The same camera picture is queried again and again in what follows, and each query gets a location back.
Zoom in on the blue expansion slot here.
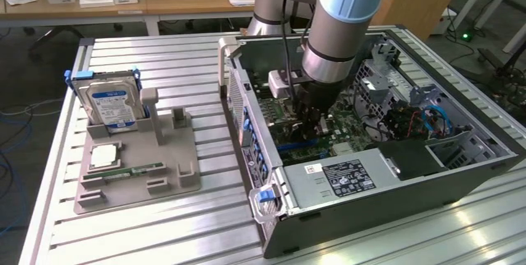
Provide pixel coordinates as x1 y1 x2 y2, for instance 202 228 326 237
276 138 322 152

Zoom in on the blue case latch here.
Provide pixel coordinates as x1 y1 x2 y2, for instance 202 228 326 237
254 189 275 206

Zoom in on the open dark PC case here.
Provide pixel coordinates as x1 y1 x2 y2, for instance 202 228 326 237
216 24 526 259

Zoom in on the grey power supply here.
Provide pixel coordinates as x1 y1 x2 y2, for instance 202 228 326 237
282 149 403 211

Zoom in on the grey metal disk bay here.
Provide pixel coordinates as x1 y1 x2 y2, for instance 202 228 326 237
424 124 517 171

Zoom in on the black chair base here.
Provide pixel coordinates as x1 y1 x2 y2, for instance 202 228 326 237
23 24 85 61

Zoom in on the blue floor cable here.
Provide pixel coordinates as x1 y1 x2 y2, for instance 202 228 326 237
0 113 36 235

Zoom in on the blue wire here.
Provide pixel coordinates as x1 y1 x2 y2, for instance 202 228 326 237
420 104 454 139

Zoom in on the hard disk in blue caddy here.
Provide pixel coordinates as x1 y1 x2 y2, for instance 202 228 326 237
63 67 143 133

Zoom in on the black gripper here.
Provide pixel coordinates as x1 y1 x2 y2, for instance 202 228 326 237
292 78 343 142

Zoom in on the green RAM stick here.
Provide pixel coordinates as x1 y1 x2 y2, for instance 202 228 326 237
88 163 164 179

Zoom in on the grey case handle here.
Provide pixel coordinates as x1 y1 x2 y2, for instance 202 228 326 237
218 37 239 89

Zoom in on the green motherboard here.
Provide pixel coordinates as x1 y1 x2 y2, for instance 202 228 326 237
248 73 386 167

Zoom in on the black floor equipment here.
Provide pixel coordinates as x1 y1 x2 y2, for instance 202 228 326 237
475 47 526 108

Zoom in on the white desk frame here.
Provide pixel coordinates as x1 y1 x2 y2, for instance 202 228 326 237
447 0 526 53

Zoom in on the perforated metal drive cage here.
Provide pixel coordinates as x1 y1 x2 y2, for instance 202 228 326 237
351 42 416 118

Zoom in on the small silver heatsink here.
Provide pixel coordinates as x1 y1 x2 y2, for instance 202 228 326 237
331 142 355 155

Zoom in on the grey parts rack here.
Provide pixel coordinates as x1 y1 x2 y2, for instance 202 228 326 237
72 88 202 216

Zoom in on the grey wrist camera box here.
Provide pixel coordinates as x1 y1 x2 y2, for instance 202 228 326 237
268 70 308 100

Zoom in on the wooden cabinet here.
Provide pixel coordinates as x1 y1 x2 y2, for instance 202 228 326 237
368 0 471 41

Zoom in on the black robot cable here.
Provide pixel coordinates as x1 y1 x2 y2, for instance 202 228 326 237
282 0 299 104

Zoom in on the red wire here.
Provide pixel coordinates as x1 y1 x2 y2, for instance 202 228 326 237
406 109 431 139

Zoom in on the silver CPU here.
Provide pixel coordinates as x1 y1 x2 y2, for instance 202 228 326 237
89 146 119 169

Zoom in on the CPU socket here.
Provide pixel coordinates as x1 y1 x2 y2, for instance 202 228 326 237
278 97 298 117

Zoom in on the white floor cable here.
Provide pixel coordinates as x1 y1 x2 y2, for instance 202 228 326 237
0 98 65 117

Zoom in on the blue card retainer row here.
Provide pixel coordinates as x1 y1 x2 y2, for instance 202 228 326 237
240 107 272 186

